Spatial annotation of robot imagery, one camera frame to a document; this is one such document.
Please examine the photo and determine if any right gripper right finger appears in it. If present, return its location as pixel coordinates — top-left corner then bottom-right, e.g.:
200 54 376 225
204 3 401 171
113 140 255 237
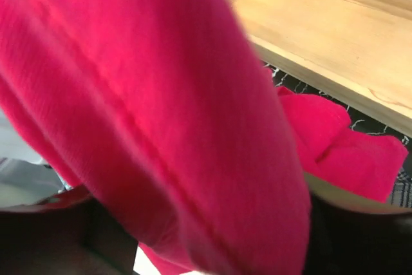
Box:
302 189 412 275

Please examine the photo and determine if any navy plaid skirt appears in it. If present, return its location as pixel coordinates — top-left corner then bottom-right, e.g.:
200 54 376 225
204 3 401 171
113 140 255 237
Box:
388 162 412 208

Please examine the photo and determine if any wooden clothes rack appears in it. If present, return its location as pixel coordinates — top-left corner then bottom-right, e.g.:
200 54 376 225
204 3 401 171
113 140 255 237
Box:
231 0 411 135

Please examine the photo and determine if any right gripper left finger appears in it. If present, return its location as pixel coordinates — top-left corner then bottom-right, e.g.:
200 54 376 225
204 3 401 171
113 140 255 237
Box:
1 187 138 274

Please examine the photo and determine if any magenta pink shirt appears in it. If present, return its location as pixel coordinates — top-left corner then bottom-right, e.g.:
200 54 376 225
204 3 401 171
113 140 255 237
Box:
1 0 407 274

